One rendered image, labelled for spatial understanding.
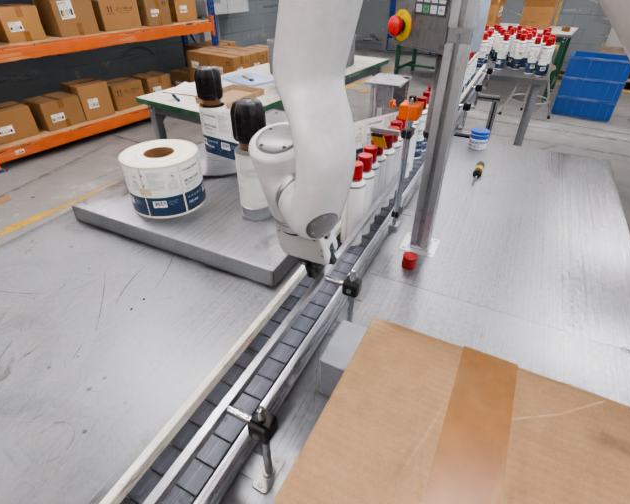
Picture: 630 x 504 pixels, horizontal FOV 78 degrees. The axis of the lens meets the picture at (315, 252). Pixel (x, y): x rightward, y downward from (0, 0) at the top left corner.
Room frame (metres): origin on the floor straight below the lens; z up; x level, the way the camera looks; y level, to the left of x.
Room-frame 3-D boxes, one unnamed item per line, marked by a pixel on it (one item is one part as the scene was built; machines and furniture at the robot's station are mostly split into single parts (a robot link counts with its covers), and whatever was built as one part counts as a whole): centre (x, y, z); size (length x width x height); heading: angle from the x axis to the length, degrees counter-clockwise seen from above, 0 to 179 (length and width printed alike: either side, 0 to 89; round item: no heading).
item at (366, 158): (0.84, -0.11, 0.98); 0.05 x 0.05 x 0.20
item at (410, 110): (0.86, -0.18, 1.05); 0.10 x 0.04 x 0.33; 63
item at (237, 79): (2.82, 0.45, 0.81); 0.32 x 0.24 x 0.01; 42
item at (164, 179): (1.00, 0.42, 0.95); 0.20 x 0.20 x 0.14
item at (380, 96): (1.29, -0.23, 1.01); 0.14 x 0.13 x 0.26; 153
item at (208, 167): (1.30, 0.33, 0.89); 0.31 x 0.31 x 0.01
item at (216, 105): (1.30, 0.33, 1.04); 0.09 x 0.09 x 0.29
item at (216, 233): (1.18, 0.22, 0.86); 0.80 x 0.67 x 0.05; 153
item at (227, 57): (5.19, 1.09, 0.32); 1.20 x 0.83 x 0.64; 55
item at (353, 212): (0.79, -0.09, 0.98); 0.05 x 0.05 x 0.20
